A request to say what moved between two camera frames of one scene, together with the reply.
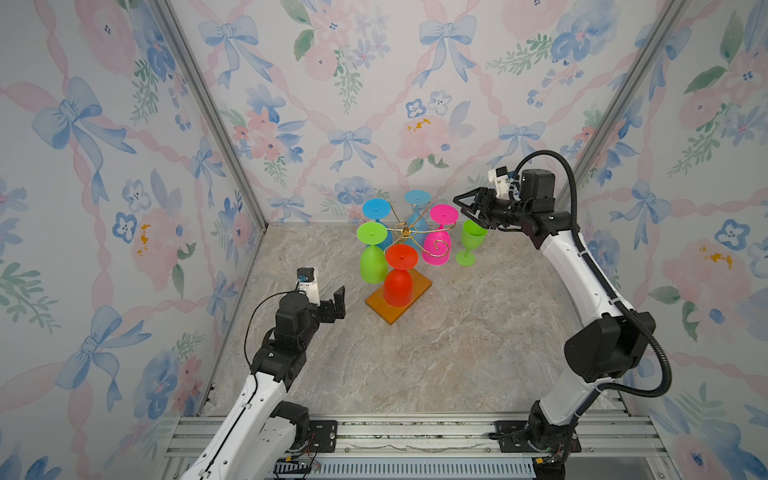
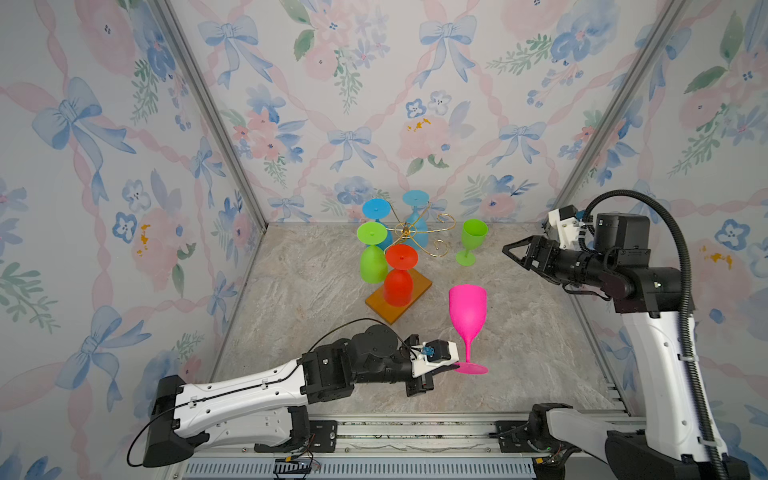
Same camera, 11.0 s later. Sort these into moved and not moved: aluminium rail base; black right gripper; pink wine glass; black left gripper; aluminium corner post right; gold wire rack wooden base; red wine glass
Moved: black right gripper; pink wine glass; black left gripper
Not moved: red wine glass; gold wire rack wooden base; aluminium corner post right; aluminium rail base
